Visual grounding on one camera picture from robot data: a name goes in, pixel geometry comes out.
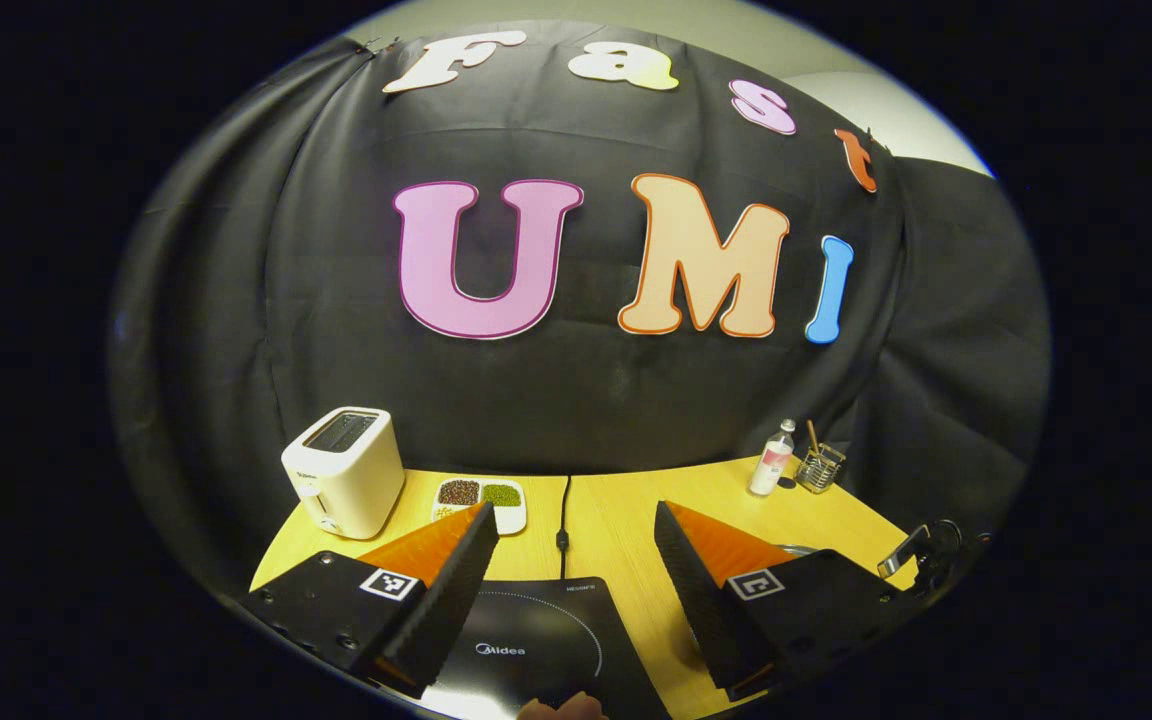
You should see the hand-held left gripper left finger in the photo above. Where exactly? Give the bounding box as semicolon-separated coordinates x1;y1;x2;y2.
236;501;500;699

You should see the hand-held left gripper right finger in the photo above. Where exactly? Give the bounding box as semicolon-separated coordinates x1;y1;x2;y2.
654;500;902;701

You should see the black induction cooktop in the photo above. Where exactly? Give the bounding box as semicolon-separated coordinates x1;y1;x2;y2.
426;576;672;720

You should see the white divided dish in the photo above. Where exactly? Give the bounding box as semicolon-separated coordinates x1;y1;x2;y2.
432;477;528;536

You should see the small clear pink-label bottle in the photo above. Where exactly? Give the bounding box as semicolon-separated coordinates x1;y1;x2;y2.
748;419;797;497

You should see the white toaster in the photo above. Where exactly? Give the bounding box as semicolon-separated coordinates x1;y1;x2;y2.
281;406;407;541

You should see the black backdrop cloth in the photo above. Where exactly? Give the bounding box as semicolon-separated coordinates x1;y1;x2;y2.
106;20;1052;601

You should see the black power cable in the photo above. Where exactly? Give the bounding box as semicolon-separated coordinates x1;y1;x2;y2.
555;475;575;582

